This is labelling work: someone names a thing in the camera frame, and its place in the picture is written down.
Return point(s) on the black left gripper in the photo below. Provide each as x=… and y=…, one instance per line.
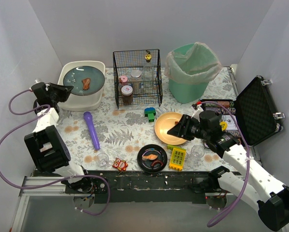
x=53, y=92

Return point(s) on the white rectangular basin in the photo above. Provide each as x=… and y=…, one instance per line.
x=81, y=103

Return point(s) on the blue ceramic plate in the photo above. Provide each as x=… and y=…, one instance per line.
x=75, y=76

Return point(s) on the red chip stack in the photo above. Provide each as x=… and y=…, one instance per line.
x=226, y=104

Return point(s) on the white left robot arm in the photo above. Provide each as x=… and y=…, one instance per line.
x=45, y=145

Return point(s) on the brown meat slice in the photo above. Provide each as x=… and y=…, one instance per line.
x=86, y=83

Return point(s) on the red owl toy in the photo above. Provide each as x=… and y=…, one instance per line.
x=120, y=165

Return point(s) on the yellow plate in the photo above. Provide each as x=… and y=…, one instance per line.
x=165, y=122

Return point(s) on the silver lid pepper jar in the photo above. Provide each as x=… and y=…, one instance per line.
x=137, y=80

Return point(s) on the clear glass cup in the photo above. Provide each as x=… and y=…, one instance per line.
x=197, y=152
x=102, y=160

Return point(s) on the clear glass bottle gold cap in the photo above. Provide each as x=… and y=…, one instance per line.
x=148, y=71

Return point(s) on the right clear glass cup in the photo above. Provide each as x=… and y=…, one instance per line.
x=197, y=152

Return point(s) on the deck of playing cards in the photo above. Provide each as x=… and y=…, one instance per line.
x=231, y=124

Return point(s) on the green trash bin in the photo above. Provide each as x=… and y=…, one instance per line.
x=184, y=93

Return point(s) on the left clear glass cup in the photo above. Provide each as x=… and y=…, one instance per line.
x=102, y=160

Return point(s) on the black poker chip case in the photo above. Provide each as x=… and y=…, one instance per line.
x=255, y=112

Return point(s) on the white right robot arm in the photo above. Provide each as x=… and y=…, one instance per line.
x=262, y=191

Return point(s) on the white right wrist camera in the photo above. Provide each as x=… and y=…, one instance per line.
x=197, y=110

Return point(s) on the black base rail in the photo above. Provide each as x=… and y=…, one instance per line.
x=141, y=187

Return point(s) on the dark red sausage piece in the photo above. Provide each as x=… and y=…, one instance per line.
x=157, y=162

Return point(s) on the brown sauce jar white lid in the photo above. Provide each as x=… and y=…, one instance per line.
x=127, y=94

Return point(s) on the black wire basket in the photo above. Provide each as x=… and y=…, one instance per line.
x=123, y=63

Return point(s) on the clear plastic bin liner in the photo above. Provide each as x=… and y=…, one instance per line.
x=192, y=64

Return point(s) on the purple toy piece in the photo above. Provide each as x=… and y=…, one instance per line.
x=88, y=118

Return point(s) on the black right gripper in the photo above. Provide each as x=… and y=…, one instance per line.
x=185, y=126

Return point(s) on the green blue toy block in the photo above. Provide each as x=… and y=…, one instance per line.
x=150, y=113

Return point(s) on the small black plate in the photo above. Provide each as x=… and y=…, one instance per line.
x=146, y=165

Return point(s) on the pink lid toothpick jar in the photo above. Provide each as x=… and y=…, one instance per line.
x=123, y=80

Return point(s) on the yellow big blind button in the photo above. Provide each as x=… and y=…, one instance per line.
x=223, y=125

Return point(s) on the yellow green toy window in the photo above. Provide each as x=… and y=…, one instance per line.
x=177, y=157

